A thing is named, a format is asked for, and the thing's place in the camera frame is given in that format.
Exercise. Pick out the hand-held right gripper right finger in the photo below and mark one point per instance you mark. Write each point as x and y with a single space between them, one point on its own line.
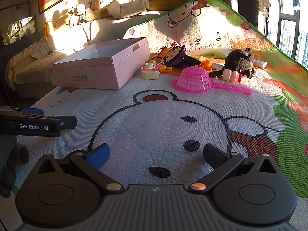
213 154

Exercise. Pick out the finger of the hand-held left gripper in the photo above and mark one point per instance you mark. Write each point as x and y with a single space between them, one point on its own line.
31 112
69 122

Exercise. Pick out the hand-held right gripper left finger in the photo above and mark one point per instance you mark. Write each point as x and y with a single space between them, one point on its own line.
98 154

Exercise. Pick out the pink cardboard box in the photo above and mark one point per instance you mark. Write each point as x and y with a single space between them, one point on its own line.
96 74

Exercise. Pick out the pink toy strainer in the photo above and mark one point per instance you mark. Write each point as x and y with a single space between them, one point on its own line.
195 79

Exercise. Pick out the brown plush toy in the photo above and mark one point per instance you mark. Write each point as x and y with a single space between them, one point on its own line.
238 60

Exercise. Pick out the doll with purple hat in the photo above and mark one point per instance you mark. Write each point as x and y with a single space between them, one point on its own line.
173 55

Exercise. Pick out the person's left hand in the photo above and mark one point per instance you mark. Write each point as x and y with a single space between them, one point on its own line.
22 152

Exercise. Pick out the cream sofa throw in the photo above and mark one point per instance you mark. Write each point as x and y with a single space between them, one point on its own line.
28 60

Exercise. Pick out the cartoon printed play mat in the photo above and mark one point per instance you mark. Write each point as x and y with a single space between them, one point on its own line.
144 115

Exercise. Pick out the small white toy bottle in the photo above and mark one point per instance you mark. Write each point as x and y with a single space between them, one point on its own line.
228 75

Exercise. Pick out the yellow plush toy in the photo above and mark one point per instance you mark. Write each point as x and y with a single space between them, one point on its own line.
47 30

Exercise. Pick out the orange plastic toy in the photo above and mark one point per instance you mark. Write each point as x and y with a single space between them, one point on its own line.
207 66

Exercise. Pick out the tan cushion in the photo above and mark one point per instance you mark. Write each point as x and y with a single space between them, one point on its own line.
63 21

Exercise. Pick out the bed with white bedding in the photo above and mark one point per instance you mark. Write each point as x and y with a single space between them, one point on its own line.
108 31

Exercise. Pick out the tan bolster pillow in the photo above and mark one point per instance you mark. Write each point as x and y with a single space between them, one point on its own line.
98 14

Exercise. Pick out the tan bear plush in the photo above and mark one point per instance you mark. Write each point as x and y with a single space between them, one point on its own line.
96 3

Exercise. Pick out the window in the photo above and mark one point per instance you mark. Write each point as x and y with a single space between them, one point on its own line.
288 28

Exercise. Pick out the yellow cushion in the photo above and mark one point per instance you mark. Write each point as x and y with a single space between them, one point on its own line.
163 4

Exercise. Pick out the dark window pillar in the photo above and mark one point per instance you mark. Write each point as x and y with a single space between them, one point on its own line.
246 2

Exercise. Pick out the white hanging cloth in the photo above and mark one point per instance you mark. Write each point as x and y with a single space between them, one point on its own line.
264 4

